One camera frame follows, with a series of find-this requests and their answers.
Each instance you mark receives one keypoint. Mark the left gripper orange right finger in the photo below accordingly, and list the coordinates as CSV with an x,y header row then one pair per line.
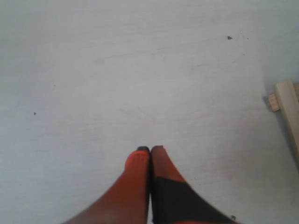
x,y
173,199

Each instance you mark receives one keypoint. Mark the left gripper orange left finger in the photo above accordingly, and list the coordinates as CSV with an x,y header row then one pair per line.
x,y
127,200

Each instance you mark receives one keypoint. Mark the small wooden stick top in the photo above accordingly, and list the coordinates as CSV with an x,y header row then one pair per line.
x,y
273,102

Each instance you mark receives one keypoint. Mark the plain wooden stick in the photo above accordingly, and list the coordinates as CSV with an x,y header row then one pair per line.
x,y
289,106

